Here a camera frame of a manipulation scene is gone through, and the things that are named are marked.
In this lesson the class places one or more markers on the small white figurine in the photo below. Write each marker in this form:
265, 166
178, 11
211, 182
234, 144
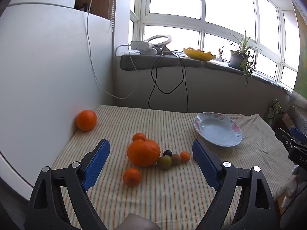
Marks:
220, 55

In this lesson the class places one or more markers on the white cabinet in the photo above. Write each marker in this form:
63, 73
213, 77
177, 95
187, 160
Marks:
48, 76

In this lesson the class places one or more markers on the striped table cloth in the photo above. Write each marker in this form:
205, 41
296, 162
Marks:
156, 196

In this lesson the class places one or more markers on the white framed window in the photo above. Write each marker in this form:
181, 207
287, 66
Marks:
177, 0

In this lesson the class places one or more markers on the tiny tangerine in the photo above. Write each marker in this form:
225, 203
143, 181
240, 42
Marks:
185, 156

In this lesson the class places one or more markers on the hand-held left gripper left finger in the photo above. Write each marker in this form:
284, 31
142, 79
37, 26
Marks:
97, 165

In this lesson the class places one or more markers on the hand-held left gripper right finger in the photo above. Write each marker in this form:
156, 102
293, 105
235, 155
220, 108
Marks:
203, 163

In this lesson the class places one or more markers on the potted spider plant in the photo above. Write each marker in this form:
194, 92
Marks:
237, 57

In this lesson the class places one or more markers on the yellow wavy bowl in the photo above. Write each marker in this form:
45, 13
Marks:
199, 54

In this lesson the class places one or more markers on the large bumpy mandarin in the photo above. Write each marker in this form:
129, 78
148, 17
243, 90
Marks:
143, 152

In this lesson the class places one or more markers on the yellow green wall map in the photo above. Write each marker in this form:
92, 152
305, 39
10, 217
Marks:
301, 52

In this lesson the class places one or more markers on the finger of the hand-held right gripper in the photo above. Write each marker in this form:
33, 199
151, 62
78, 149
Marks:
285, 139
298, 134

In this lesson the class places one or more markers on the smooth round orange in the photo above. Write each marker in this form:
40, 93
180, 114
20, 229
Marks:
86, 120

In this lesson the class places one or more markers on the small mandarin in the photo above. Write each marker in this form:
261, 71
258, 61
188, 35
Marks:
139, 136

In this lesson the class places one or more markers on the white power adapter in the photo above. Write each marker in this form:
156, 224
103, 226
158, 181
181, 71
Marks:
140, 45

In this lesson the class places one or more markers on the grey window sill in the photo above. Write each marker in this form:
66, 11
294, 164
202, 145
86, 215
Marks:
203, 66

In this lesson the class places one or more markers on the green plum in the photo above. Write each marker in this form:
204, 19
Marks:
164, 162

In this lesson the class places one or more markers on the brown round fruit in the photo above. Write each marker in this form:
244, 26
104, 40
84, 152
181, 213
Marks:
176, 159

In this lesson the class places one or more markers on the floral white plate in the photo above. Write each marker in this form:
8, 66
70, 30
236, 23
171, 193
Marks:
217, 129

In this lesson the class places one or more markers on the patterned white cloth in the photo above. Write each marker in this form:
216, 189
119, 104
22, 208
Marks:
299, 107

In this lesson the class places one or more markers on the person's right hand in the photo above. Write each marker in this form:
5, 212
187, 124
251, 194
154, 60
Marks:
298, 184

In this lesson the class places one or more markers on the brown cardboard box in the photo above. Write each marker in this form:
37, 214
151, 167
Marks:
287, 121

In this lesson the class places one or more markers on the medium mandarin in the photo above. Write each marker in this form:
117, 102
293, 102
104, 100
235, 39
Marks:
132, 177

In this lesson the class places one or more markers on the green snack packet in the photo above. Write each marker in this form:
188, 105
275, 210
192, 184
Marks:
274, 111

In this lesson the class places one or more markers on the dark purple plum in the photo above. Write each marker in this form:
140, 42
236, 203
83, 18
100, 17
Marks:
168, 152

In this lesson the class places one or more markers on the black device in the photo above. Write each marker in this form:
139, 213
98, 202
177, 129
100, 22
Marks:
165, 51

